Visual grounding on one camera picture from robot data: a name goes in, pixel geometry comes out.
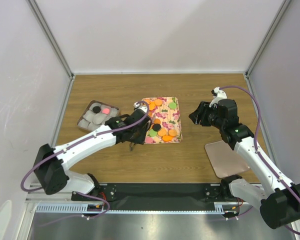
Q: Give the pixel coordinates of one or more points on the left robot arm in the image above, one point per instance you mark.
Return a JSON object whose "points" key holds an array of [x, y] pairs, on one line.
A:
{"points": [[52, 165]]}

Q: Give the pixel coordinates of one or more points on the metal tongs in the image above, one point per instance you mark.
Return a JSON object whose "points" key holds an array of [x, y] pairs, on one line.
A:
{"points": [[132, 146]]}

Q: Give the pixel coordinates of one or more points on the tan round sandwich cookie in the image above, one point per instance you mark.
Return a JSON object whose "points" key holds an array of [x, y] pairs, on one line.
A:
{"points": [[162, 132], [158, 102], [172, 133]]}

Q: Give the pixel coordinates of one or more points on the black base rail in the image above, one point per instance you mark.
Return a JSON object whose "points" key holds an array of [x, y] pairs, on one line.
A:
{"points": [[168, 194]]}

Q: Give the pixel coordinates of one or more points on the floral serving tray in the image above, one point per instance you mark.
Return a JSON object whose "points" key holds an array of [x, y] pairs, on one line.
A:
{"points": [[170, 119]]}

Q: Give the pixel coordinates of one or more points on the brown chip cookie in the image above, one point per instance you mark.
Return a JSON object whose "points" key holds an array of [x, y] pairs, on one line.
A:
{"points": [[157, 121]]}

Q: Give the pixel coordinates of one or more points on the grey slotted cable duct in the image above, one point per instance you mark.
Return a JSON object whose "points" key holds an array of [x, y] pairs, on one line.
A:
{"points": [[212, 208]]}

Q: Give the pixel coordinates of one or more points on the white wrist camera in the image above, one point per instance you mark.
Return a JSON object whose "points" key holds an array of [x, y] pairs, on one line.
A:
{"points": [[218, 95], [140, 105]]}

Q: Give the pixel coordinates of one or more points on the orange leaf cookie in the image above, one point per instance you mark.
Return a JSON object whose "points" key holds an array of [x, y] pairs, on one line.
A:
{"points": [[167, 138], [147, 101], [152, 106]]}

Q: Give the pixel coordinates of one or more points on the pink tin lid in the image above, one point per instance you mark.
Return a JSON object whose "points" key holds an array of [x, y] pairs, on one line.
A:
{"points": [[225, 161]]}

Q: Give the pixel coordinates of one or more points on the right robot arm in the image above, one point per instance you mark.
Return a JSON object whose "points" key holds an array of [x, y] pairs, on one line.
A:
{"points": [[278, 200]]}

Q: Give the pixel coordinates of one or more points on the black sandwich cookie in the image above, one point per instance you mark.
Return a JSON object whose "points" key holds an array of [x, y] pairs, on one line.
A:
{"points": [[96, 109], [156, 127]]}

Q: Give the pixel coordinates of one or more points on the gold cookie tin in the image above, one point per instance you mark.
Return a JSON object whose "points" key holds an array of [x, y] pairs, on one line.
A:
{"points": [[97, 103]]}

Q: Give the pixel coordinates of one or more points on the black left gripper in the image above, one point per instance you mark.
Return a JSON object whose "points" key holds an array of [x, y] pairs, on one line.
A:
{"points": [[140, 139]]}

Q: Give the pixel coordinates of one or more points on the pink round cookie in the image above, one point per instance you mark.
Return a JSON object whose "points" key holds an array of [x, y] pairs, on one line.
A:
{"points": [[148, 140]]}

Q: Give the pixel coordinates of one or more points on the green round cookie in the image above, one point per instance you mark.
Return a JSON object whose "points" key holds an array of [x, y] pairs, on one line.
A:
{"points": [[152, 133], [172, 105]]}

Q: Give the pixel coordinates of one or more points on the pink oval cookie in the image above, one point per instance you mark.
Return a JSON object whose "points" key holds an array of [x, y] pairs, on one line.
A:
{"points": [[106, 111]]}

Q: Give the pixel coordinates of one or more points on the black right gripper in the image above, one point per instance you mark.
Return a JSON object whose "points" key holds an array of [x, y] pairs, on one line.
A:
{"points": [[201, 112]]}

